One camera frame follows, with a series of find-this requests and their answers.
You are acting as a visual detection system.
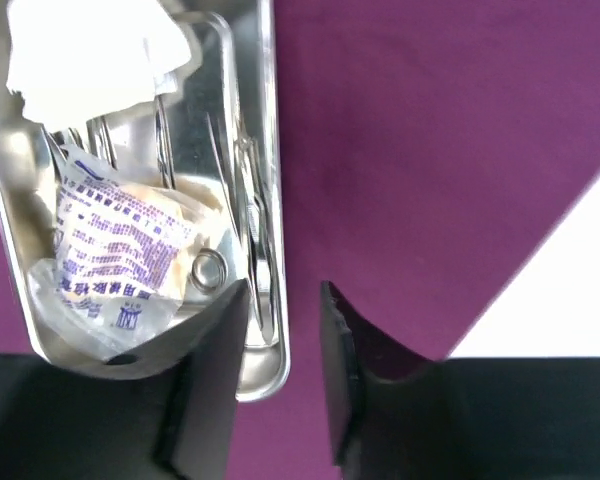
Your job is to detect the purple cloth mat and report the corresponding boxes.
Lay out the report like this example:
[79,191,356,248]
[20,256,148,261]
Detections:
[0,1,600,479]

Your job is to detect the stainless steel tray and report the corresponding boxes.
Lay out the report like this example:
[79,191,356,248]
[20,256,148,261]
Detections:
[0,1,291,402]

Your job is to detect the steel forceps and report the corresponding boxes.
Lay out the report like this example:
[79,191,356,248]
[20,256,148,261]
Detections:
[152,97,229,296]
[86,116,117,169]

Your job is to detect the clear plastic packet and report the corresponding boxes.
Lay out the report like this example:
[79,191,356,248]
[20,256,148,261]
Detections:
[28,144,227,360]

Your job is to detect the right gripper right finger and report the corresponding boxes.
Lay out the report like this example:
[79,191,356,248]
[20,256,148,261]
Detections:
[320,281,600,479]

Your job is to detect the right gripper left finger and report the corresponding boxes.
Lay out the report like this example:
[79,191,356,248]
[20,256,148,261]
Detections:
[0,281,250,479]

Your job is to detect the gauze pad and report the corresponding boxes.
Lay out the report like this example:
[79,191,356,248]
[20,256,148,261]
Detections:
[6,1,202,132]

